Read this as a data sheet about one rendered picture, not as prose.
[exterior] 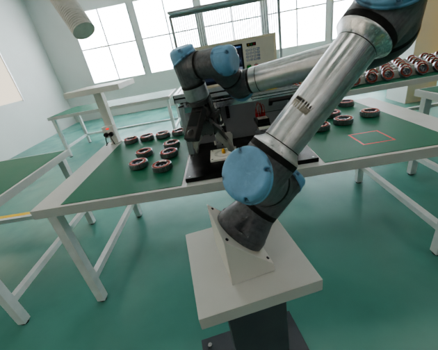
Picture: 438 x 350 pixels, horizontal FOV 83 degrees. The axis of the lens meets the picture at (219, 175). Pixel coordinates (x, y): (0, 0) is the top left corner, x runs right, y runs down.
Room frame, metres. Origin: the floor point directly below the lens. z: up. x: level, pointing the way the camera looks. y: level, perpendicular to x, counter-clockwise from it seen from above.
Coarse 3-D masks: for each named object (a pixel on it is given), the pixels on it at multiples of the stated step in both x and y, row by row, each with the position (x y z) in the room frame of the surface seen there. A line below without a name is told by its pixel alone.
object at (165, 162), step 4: (164, 160) 1.31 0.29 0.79; (168, 160) 1.30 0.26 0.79; (156, 164) 1.30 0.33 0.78; (160, 164) 1.31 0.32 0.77; (164, 164) 1.29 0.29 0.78; (168, 164) 1.26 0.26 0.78; (152, 168) 1.26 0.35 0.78; (156, 168) 1.23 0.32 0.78; (160, 168) 1.23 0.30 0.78; (164, 168) 1.23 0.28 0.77; (168, 168) 1.25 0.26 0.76; (156, 172) 1.24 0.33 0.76; (160, 172) 1.23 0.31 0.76
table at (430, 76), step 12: (396, 60) 2.83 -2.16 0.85; (408, 60) 2.83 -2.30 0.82; (420, 60) 2.52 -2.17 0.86; (432, 60) 2.51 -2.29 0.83; (372, 72) 2.40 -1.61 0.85; (384, 72) 2.40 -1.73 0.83; (408, 72) 2.37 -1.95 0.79; (420, 72) 2.35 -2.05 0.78; (432, 72) 2.38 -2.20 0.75; (372, 84) 2.37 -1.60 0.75; (384, 84) 2.28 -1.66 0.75; (396, 84) 2.27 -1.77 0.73; (408, 84) 2.27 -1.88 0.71; (408, 108) 3.04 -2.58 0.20
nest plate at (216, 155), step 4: (224, 148) 1.35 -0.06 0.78; (212, 152) 1.32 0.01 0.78; (216, 152) 1.30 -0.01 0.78; (220, 152) 1.29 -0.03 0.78; (228, 152) 1.27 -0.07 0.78; (212, 156) 1.25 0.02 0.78; (216, 156) 1.24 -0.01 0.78; (220, 156) 1.23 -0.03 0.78; (224, 156) 1.22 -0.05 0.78; (212, 160) 1.20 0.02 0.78; (216, 160) 1.20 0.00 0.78; (220, 160) 1.20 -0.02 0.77
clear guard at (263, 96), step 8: (280, 88) 1.29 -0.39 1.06; (288, 88) 1.25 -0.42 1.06; (296, 88) 1.21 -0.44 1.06; (256, 96) 1.21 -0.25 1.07; (264, 96) 1.17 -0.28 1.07; (272, 96) 1.16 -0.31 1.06; (280, 96) 1.15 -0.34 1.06; (256, 104) 1.14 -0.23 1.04; (264, 104) 1.13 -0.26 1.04; (280, 104) 1.12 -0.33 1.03; (256, 112) 1.11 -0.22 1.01
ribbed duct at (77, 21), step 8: (56, 0) 2.13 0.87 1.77; (64, 0) 2.12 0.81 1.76; (72, 0) 2.15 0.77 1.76; (56, 8) 2.14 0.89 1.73; (64, 8) 2.10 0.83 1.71; (72, 8) 2.10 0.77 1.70; (80, 8) 2.14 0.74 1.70; (64, 16) 2.10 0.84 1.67; (72, 16) 2.07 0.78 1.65; (80, 16) 2.09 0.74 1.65; (72, 24) 2.06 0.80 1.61; (80, 24) 2.06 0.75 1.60; (88, 24) 2.11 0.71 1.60; (72, 32) 2.07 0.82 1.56; (80, 32) 2.11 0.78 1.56; (88, 32) 2.16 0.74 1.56
